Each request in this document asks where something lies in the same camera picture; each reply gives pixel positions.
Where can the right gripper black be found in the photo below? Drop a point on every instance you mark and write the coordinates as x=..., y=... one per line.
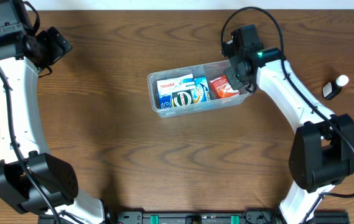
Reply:
x=234, y=81

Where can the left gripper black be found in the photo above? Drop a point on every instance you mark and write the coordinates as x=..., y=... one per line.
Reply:
x=52, y=54

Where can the red Panadol box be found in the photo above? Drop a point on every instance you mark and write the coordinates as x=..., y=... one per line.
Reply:
x=221, y=87

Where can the blue Kool Fever box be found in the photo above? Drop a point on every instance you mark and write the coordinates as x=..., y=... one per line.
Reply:
x=200, y=93

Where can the green round-logo box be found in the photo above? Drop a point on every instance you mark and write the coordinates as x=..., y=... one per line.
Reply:
x=182, y=98

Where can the clear plastic container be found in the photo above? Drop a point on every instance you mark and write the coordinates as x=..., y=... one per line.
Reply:
x=210, y=71

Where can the white blue Panadol box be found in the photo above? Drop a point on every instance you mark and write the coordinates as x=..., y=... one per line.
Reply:
x=173, y=85

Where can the dark syrup bottle white cap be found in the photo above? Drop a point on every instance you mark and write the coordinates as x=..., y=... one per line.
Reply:
x=332, y=89

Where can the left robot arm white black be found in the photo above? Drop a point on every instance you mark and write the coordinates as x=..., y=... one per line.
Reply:
x=32, y=180

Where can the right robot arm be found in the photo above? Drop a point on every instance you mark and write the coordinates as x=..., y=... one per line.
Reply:
x=322, y=153

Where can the black mounting rail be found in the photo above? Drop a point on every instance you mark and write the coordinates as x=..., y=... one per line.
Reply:
x=249, y=217

